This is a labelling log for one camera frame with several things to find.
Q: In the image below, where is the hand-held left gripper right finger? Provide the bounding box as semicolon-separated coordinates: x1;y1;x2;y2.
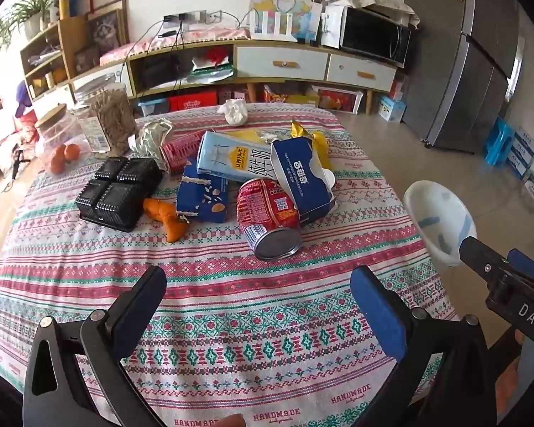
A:
350;265;499;427

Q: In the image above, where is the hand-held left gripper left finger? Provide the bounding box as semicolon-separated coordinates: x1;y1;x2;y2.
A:
22;266;167;427

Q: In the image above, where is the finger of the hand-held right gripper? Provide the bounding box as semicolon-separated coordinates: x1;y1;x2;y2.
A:
459;237;517;286
506;249;534;284

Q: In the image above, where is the blue snack box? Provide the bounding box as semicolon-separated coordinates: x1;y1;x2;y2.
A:
176;160;230;224

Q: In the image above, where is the red drink can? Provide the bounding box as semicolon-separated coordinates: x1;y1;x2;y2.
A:
236;177;302;262

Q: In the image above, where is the dark blue milk carton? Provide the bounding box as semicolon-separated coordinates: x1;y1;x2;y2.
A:
271;136;337;225

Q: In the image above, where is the pink drink can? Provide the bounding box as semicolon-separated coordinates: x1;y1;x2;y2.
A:
160;131;205;176

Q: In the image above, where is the yellow snack wrapper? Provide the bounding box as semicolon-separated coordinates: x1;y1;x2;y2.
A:
290;118;332;172

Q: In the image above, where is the silver wrapper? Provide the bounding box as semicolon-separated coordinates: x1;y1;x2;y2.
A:
136;118;174;172

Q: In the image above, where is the light blue milk carton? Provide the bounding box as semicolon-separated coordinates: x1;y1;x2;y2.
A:
197;130;274;183

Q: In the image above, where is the white tissue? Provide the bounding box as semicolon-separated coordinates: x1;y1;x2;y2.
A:
217;100;248;126

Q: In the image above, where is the stack of printed cardboard boxes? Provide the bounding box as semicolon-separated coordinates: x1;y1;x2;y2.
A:
507;125;534;181

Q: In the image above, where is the blue plastic stool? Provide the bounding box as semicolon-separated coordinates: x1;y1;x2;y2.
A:
485;117;517;167

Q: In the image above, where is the patterned woven tablecloth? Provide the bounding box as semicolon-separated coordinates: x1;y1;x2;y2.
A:
0;102;461;427

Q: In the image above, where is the black compartment tray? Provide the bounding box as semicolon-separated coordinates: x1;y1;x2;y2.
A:
75;157;163;233

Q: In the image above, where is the light blue tissue box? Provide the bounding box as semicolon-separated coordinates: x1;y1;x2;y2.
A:
377;94;407;123

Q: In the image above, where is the grey refrigerator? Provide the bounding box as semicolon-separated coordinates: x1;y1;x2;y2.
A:
400;0;523;154

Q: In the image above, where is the glass jar with sticks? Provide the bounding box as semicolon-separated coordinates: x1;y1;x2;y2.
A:
72;75;137;159

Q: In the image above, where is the glass jar with wooden lid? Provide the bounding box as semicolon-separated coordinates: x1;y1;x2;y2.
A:
35;104;87;174

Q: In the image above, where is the red and white gift box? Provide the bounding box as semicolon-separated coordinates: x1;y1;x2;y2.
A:
316;86;368;114

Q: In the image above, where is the blue plastic storage box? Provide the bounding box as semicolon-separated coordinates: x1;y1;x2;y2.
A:
138;98;170;117

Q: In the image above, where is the white cabinet drawer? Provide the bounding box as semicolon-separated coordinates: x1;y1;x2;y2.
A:
237;47;330;83
326;53;397;94
71;68;131;97
29;84;75;112

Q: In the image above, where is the lion print cardboard box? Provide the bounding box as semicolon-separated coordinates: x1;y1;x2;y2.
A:
262;84;321;108

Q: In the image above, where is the black microwave oven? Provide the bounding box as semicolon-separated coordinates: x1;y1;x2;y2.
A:
339;6;412;68

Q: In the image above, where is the white paper bag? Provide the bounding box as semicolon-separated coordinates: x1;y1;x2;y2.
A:
320;4;350;49

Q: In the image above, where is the wooden shelf unit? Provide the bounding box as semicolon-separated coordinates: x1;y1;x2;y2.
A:
20;15;90;103

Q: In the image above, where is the pink runner cloth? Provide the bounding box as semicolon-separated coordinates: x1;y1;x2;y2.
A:
99;27;252;67

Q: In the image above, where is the long wooden media cabinet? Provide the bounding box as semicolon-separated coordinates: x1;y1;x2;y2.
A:
71;38;399;114

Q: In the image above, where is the colourful map sheet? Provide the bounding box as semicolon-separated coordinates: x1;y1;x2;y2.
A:
249;0;323;45

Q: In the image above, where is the white slatted letter rack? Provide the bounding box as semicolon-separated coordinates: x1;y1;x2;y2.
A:
248;9;294;45

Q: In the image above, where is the wooden picture frame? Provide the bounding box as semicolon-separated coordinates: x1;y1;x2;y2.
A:
88;0;130;54

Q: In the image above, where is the white wall power strip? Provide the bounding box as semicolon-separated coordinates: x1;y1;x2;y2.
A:
162;9;223;25

